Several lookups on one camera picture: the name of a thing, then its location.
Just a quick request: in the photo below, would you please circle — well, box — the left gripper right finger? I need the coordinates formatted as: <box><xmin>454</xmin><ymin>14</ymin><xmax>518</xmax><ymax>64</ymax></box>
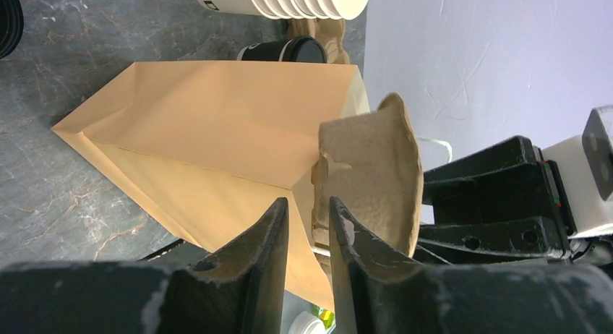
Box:
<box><xmin>329</xmin><ymin>197</ymin><xmax>612</xmax><ymax>333</ymax></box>

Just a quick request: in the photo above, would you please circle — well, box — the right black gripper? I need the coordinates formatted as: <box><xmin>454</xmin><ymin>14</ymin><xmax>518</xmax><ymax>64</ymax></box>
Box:
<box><xmin>413</xmin><ymin>135</ymin><xmax>577</xmax><ymax>265</ymax></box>

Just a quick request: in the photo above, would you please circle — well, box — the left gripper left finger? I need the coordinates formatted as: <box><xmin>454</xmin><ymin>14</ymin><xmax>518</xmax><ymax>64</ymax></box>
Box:
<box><xmin>1</xmin><ymin>197</ymin><xmax>288</xmax><ymax>333</ymax></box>

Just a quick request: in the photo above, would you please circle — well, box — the brown paper bag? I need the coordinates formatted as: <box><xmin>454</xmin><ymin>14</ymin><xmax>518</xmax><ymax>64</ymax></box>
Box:
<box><xmin>53</xmin><ymin>61</ymin><xmax>377</xmax><ymax>310</ymax></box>

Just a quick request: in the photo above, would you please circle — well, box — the black sleeved paper cup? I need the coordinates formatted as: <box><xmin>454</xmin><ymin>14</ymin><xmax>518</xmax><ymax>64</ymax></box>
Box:
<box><xmin>236</xmin><ymin>40</ymin><xmax>292</xmax><ymax>61</ymax></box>

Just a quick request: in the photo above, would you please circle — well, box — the black coffee lid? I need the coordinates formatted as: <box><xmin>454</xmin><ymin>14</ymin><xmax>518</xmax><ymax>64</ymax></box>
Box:
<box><xmin>280</xmin><ymin>35</ymin><xmax>327</xmax><ymax>64</ymax></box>

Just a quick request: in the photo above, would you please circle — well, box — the white cup outside cell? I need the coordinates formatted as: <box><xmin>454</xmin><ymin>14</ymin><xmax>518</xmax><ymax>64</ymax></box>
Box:
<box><xmin>288</xmin><ymin>312</ymin><xmax>327</xmax><ymax>334</ymax></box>

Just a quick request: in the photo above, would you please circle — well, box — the brown pulp cup carrier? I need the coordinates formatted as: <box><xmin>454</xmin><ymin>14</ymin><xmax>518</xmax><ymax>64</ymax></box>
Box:
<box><xmin>286</xmin><ymin>19</ymin><xmax>350</xmax><ymax>64</ymax></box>

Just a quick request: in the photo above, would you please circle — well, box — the stack of white paper cups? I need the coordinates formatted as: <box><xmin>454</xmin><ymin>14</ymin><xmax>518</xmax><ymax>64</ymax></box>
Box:
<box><xmin>196</xmin><ymin>0</ymin><xmax>369</xmax><ymax>20</ymax></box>

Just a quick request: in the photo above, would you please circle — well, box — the stack of black lids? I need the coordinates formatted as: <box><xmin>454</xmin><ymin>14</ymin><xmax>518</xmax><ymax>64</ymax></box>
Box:
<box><xmin>1</xmin><ymin>0</ymin><xmax>25</xmax><ymax>59</ymax></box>

